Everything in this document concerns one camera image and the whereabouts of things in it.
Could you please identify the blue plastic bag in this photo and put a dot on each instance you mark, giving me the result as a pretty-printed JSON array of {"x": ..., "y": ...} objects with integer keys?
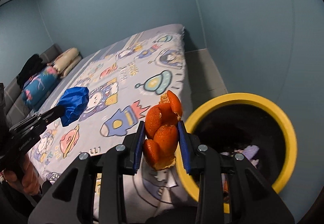
[{"x": 74, "y": 102}]

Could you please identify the yellow rimmed trash bin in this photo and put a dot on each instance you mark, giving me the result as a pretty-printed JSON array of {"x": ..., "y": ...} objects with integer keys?
[{"x": 224, "y": 182}]

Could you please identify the orange peel piece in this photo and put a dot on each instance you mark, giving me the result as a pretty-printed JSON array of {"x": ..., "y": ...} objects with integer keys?
[{"x": 161, "y": 131}]

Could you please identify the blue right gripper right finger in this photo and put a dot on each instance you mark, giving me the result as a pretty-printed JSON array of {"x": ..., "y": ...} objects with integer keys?
[{"x": 185, "y": 147}]

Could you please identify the left hand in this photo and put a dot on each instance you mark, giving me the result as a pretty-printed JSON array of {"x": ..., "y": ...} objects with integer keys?
[{"x": 29, "y": 183}]

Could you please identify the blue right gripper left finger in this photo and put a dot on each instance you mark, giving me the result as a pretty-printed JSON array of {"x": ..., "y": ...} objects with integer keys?
[{"x": 138, "y": 150}]

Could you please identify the blue floral folded quilt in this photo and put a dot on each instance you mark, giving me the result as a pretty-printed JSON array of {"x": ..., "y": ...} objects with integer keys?
[{"x": 38, "y": 88}]

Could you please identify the beige folded quilt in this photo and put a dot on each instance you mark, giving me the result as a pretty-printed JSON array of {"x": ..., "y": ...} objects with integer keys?
[{"x": 64, "y": 63}]

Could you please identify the purple foam fruit net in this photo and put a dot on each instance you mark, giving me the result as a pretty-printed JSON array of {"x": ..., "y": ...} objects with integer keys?
[{"x": 249, "y": 152}]

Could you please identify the cartoon print bed sheet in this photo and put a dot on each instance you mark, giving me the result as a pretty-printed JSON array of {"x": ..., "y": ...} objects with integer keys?
[{"x": 124, "y": 80}]

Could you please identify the black clothing pile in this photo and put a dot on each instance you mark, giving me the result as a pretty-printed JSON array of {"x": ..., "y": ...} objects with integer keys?
[{"x": 32, "y": 66}]

